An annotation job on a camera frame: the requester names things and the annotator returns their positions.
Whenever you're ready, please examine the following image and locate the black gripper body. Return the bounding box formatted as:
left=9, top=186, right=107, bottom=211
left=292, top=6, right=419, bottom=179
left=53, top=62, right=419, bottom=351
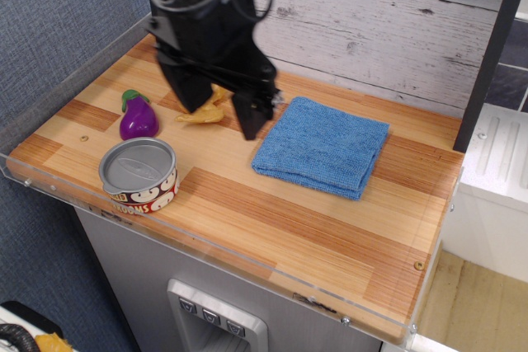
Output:
left=149, top=0, right=277, bottom=93

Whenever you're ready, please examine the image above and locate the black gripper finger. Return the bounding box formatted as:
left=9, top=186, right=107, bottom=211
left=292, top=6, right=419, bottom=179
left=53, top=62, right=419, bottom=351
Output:
left=158, top=57, right=213, bottom=113
left=232, top=89, right=284, bottom=141

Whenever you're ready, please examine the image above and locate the blue cloth napkin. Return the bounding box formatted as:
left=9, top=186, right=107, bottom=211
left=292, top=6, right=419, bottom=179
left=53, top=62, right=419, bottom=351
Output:
left=252, top=96, right=389, bottom=200

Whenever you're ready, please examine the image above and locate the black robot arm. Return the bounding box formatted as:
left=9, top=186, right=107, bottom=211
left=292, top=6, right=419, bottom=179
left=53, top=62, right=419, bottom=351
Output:
left=148, top=0, right=281, bottom=140

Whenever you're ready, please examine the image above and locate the yellow toy chicken wing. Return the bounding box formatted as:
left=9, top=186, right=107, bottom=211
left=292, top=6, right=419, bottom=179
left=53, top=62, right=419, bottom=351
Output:
left=175, top=84, right=227, bottom=124

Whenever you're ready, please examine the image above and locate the purple toy eggplant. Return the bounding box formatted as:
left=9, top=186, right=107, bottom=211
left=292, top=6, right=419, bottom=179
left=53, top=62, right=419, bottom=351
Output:
left=120, top=89, right=159, bottom=140

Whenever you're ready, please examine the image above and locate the mushroom tin can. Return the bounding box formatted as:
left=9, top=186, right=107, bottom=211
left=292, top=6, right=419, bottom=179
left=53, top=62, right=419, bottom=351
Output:
left=99, top=138, right=180, bottom=214

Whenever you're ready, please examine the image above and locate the grey cabinet with dispenser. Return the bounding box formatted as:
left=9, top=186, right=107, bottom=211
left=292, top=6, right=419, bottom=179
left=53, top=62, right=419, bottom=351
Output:
left=77, top=209, right=382, bottom=351

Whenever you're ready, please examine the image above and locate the white toy sink counter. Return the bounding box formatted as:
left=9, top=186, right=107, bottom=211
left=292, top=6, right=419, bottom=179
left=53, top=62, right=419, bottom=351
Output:
left=441, top=105, right=527, bottom=281

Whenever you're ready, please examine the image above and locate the black yellow object corner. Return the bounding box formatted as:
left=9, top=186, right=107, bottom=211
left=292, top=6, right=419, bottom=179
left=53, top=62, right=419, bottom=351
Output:
left=1, top=301, right=75, bottom=351

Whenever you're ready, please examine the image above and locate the dark right support post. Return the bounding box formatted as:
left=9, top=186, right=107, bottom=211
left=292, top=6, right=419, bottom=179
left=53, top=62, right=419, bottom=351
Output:
left=453, top=0, right=521, bottom=153

